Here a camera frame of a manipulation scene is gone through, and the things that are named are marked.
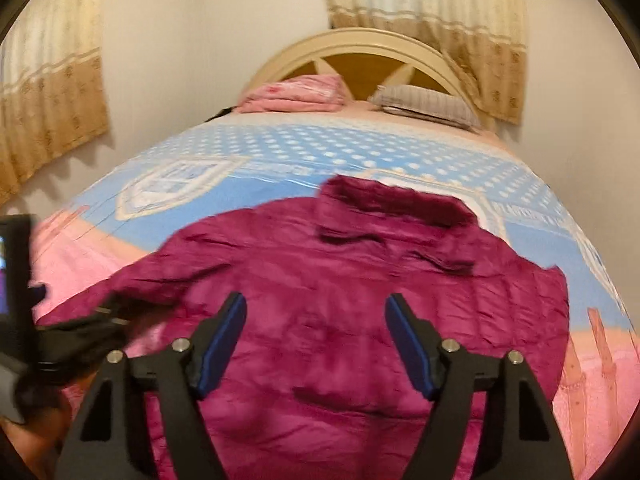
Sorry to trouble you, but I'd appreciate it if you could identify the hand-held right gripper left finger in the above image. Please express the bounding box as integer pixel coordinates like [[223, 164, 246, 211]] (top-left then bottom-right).
[[54, 291, 248, 480]]

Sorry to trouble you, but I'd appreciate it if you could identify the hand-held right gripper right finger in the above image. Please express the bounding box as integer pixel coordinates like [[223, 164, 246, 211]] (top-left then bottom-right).
[[384, 292, 576, 480]]

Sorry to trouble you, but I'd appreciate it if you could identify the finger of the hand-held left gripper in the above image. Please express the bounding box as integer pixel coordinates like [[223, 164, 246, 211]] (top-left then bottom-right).
[[30, 282, 133, 386]]

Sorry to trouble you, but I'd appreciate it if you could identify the magenta puffer jacket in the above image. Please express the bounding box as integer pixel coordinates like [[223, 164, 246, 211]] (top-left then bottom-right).
[[35, 175, 571, 480]]

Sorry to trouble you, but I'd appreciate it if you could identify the person's left forearm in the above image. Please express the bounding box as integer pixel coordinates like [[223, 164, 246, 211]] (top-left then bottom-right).
[[0, 390, 73, 478]]

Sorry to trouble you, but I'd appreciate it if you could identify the beige patterned curtain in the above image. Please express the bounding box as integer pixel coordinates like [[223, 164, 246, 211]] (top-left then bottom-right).
[[0, 0, 111, 206], [320, 0, 528, 126]]

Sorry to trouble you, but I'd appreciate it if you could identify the blue and pink printed blanket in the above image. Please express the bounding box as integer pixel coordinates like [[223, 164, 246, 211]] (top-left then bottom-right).
[[25, 110, 640, 480]]

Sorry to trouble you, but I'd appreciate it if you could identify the grey striped pillow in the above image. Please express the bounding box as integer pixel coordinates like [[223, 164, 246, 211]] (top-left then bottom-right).
[[367, 85, 483, 131]]

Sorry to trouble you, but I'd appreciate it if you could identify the cream arched bed headboard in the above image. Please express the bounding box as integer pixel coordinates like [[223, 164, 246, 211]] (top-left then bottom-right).
[[242, 27, 496, 133]]

